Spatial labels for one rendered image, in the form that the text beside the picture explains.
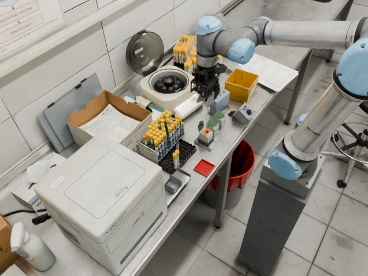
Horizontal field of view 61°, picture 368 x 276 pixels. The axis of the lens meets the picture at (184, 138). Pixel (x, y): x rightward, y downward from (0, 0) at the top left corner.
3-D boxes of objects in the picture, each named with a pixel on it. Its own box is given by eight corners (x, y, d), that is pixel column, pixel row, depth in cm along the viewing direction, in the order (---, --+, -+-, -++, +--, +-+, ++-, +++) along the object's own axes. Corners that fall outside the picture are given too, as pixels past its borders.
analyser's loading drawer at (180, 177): (159, 217, 116) (158, 210, 112) (145, 208, 118) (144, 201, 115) (190, 179, 127) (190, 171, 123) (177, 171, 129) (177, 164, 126)
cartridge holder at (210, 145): (211, 151, 139) (211, 145, 136) (194, 142, 143) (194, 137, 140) (217, 143, 142) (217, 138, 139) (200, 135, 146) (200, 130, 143)
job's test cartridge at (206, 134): (207, 145, 139) (208, 136, 135) (199, 141, 141) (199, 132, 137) (212, 140, 142) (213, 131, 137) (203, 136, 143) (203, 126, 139)
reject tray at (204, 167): (206, 177, 130) (207, 176, 129) (193, 170, 132) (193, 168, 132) (215, 166, 133) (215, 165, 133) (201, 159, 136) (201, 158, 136)
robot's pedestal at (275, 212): (280, 253, 196) (323, 169, 132) (266, 280, 185) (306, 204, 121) (251, 236, 204) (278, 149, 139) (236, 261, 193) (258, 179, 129)
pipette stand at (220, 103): (218, 119, 153) (219, 103, 145) (206, 112, 156) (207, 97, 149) (230, 108, 158) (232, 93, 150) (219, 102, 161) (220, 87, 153)
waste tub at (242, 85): (246, 105, 159) (249, 90, 152) (223, 97, 164) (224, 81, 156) (256, 90, 167) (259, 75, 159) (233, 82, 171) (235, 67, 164)
